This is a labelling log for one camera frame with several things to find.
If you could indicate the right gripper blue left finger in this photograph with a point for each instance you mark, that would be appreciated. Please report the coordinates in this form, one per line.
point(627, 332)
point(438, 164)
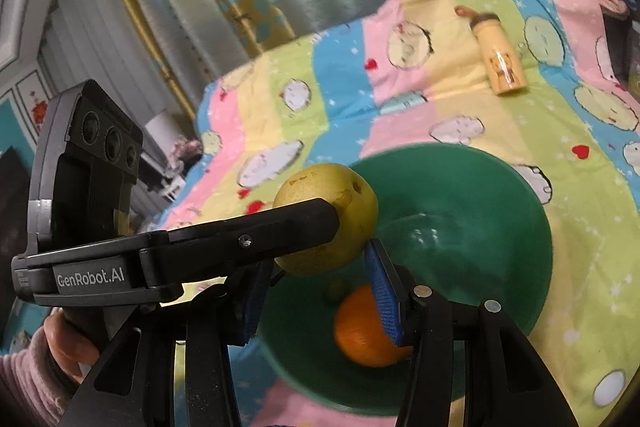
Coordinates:
point(258, 284)

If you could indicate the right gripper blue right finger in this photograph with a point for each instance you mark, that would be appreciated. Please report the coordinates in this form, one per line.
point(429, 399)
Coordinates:
point(391, 286)

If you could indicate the yellow-green pear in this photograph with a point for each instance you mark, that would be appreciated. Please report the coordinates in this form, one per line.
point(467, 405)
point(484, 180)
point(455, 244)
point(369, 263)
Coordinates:
point(335, 213)

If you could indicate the pink left sleeve forearm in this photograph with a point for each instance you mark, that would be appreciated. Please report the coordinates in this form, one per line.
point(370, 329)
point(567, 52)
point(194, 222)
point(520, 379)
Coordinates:
point(34, 389)

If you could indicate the person's left hand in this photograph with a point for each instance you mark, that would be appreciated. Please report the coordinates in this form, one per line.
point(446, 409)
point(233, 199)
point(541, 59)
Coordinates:
point(72, 352)

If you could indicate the orange fruit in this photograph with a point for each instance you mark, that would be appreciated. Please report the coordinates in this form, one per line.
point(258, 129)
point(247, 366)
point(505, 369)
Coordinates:
point(358, 332)

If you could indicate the green plastic bowl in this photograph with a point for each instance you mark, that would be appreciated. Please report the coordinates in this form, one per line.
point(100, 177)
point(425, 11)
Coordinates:
point(461, 221)

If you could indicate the red chinese knot decoration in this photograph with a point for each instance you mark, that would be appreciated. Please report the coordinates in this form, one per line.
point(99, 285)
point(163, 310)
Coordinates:
point(38, 110)

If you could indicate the white paper roll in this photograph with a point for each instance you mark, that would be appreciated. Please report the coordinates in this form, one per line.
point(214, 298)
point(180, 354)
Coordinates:
point(165, 131)

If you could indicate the colourful cartoon striped bedsheet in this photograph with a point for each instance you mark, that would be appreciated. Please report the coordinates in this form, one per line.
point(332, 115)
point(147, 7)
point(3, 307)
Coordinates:
point(412, 73)

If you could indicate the yellow cartoon bottle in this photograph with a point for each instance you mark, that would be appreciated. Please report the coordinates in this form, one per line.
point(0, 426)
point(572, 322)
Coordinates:
point(503, 66)

